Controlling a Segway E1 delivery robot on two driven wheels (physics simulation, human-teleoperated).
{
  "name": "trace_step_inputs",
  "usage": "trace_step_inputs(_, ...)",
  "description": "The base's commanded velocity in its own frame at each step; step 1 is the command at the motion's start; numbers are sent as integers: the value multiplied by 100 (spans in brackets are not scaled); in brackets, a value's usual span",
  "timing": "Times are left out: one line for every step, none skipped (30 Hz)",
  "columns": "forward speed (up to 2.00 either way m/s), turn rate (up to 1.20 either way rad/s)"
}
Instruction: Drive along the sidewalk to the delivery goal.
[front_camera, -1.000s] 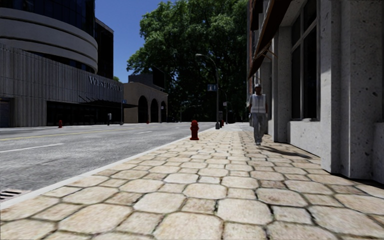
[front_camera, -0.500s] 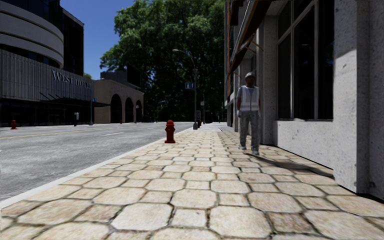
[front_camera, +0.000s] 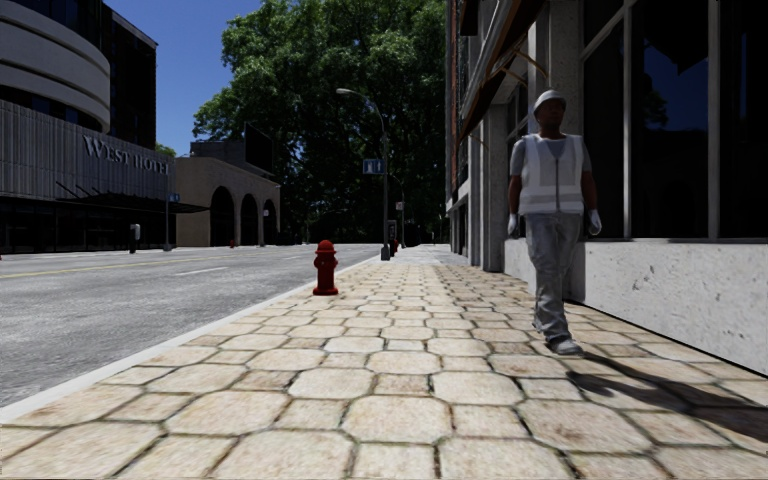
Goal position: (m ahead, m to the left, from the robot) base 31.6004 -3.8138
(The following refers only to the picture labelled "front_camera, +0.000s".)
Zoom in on pale concrete building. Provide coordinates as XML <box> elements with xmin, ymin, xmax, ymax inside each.
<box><xmin>457</xmin><ymin>0</ymin><xmax>768</xmax><ymax>377</ymax></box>

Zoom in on grey street lamp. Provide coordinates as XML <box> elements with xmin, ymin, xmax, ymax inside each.
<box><xmin>335</xmin><ymin>88</ymin><xmax>392</xmax><ymax>262</ymax></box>

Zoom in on person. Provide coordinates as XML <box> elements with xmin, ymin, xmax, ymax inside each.
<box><xmin>507</xmin><ymin>89</ymin><xmax>603</xmax><ymax>356</ymax></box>

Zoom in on trees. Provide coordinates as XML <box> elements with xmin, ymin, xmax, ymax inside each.
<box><xmin>192</xmin><ymin>0</ymin><xmax>448</xmax><ymax>244</ymax></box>

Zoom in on tan arched building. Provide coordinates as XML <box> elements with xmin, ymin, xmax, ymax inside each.
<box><xmin>175</xmin><ymin>122</ymin><xmax>282</xmax><ymax>248</ymax></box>

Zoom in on sign on a post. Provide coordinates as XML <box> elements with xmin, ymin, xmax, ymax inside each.
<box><xmin>389</xmin><ymin>173</ymin><xmax>407</xmax><ymax>250</ymax></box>
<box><xmin>162</xmin><ymin>191</ymin><xmax>181</xmax><ymax>252</ymax></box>

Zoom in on grey hotel building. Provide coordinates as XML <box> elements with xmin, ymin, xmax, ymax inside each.
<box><xmin>0</xmin><ymin>0</ymin><xmax>209</xmax><ymax>255</ymax></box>

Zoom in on red brick building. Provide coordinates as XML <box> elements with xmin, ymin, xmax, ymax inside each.
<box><xmin>444</xmin><ymin>0</ymin><xmax>470</xmax><ymax>258</ymax></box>

